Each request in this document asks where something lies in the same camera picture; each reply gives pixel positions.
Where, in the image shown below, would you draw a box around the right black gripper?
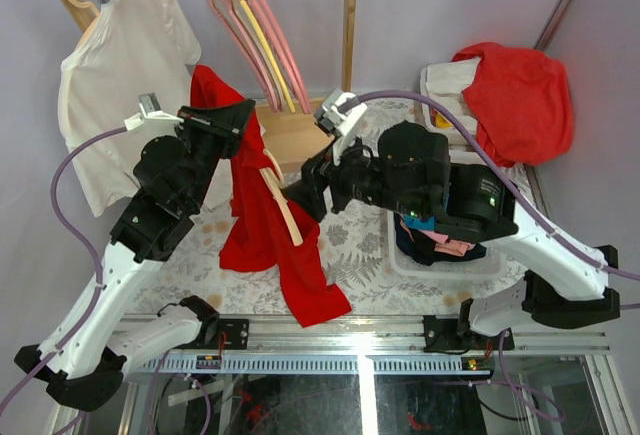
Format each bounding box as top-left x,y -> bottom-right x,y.
279,125 -> 427,224

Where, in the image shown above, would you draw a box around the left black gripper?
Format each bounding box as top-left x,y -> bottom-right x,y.
175,99 -> 255,211

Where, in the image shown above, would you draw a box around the light wooden hanger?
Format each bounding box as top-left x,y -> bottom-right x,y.
260,148 -> 303,246

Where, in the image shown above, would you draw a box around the red t shirt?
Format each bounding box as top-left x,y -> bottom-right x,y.
189,64 -> 354,329

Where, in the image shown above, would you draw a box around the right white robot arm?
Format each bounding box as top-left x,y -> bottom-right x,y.
285,121 -> 621,350

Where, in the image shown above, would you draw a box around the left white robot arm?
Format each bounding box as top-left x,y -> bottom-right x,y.
14,94 -> 255,412

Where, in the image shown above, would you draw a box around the white t shirt on hanger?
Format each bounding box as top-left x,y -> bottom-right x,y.
58,0 -> 201,217

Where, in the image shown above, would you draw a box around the yellow hanger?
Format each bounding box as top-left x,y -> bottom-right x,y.
228,0 -> 296,113

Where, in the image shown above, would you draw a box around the pink hanger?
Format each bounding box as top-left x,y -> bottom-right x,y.
246,0 -> 311,114
206,0 -> 278,111

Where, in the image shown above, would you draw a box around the floral table cloth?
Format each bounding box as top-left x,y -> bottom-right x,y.
112,96 -> 569,316

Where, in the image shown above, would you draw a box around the dark navy garment in basket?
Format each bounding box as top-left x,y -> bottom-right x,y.
393,214 -> 487,266

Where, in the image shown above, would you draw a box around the rear white basket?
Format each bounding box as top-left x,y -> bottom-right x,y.
420,65 -> 467,145

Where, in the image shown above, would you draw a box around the white garment in rear basket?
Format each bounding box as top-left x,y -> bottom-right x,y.
425,57 -> 480,134

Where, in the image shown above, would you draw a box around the white laundry basket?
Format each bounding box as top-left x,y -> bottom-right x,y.
387,212 -> 508,281

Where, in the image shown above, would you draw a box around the red garment on rear basket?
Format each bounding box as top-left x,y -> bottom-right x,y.
452,42 -> 574,167

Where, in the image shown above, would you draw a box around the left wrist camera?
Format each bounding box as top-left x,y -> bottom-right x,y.
124,93 -> 181,131

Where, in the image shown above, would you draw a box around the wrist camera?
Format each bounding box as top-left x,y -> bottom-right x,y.
314,89 -> 367,166
124,93 -> 181,131

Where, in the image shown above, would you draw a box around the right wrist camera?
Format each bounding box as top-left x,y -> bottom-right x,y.
314,89 -> 367,166

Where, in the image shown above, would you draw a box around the aluminium rail frame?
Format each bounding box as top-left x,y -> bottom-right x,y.
49,312 -> 616,435

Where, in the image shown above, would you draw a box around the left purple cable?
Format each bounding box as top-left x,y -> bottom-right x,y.
0,127 -> 129,435

